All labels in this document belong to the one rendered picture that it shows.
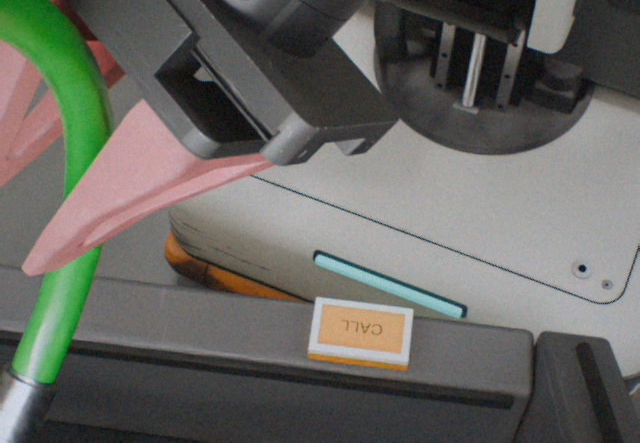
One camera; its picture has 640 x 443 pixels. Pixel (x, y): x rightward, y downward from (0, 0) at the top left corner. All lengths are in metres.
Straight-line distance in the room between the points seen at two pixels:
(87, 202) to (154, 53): 0.05
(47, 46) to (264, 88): 0.05
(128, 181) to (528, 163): 1.24
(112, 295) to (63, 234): 0.33
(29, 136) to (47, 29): 0.08
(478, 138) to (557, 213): 0.14
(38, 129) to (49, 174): 1.50
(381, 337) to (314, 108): 0.35
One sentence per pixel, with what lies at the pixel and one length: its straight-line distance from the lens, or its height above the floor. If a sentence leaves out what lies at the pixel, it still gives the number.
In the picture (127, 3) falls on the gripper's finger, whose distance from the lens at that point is 0.30.
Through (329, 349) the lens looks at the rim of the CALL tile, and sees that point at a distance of 0.63.
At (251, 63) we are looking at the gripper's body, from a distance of 0.29.
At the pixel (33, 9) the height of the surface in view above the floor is 1.32.
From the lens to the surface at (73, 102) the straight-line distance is 0.33.
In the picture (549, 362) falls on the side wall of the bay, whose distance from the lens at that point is 0.62.
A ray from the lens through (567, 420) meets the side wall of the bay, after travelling 0.56.
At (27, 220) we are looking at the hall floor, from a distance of 1.83.
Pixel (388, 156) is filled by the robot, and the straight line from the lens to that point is 1.51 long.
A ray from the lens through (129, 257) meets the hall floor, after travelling 1.77.
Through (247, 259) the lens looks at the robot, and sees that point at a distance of 1.55.
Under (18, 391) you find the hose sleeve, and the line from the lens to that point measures 0.39.
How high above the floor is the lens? 1.53
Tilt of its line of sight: 58 degrees down
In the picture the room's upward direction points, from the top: 2 degrees clockwise
